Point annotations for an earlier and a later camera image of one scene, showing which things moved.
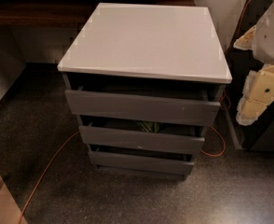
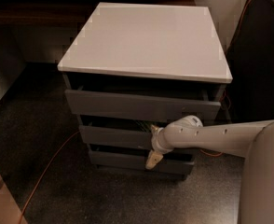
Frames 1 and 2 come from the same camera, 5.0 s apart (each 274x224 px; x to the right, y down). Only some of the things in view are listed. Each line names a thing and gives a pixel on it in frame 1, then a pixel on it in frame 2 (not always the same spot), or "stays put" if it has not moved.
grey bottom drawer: (130, 159) stays put
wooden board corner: (2, 207) stays put
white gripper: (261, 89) → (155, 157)
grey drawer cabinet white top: (144, 83) stays put
